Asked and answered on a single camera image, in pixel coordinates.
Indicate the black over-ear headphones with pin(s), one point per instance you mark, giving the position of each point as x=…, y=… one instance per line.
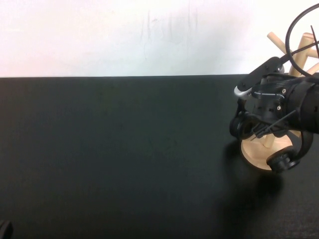
x=240, y=127

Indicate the wooden peg headphone stand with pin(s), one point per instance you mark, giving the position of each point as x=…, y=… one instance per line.
x=256, y=152

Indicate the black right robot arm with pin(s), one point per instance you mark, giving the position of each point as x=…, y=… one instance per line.
x=305, y=104

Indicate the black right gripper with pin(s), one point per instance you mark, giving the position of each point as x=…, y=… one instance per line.
x=270, y=102

